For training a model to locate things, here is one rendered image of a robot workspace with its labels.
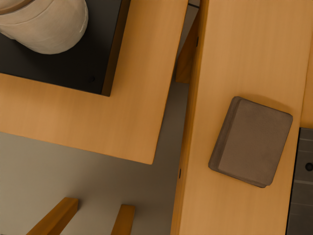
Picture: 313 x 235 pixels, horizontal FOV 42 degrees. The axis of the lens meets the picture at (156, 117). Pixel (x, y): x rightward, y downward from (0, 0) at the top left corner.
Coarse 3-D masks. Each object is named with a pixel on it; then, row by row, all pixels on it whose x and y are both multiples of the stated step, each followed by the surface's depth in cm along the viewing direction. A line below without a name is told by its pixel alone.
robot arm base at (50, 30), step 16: (48, 0) 34; (64, 0) 37; (80, 0) 43; (0, 16) 32; (16, 16) 33; (32, 16) 34; (48, 16) 36; (64, 16) 39; (80, 16) 44; (0, 32) 45; (16, 32) 37; (32, 32) 38; (48, 32) 40; (64, 32) 42; (80, 32) 47; (32, 48) 46; (48, 48) 45; (64, 48) 48
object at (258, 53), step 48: (240, 0) 53; (288, 0) 53; (240, 48) 53; (288, 48) 53; (192, 96) 59; (240, 96) 53; (288, 96) 53; (192, 144) 53; (288, 144) 53; (192, 192) 53; (240, 192) 53; (288, 192) 53
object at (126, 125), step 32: (160, 0) 58; (128, 32) 58; (160, 32) 58; (128, 64) 58; (160, 64) 58; (0, 96) 58; (32, 96) 58; (64, 96) 58; (96, 96) 58; (128, 96) 58; (160, 96) 58; (0, 128) 58; (32, 128) 58; (64, 128) 58; (96, 128) 58; (128, 128) 58; (160, 128) 58
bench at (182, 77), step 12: (192, 24) 87; (192, 36) 82; (312, 36) 55; (192, 48) 78; (312, 48) 55; (180, 60) 122; (312, 60) 55; (180, 72) 112; (312, 72) 55; (312, 84) 55; (312, 96) 55; (312, 108) 55; (300, 120) 55; (312, 120) 55
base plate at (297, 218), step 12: (300, 132) 53; (312, 132) 53; (300, 144) 53; (312, 144) 53; (300, 156) 53; (312, 156) 53; (300, 168) 53; (312, 168) 53; (300, 180) 53; (312, 180) 53; (300, 192) 53; (312, 192) 53; (300, 204) 53; (312, 204) 53; (288, 216) 54; (300, 216) 53; (312, 216) 53; (288, 228) 53; (300, 228) 53; (312, 228) 53
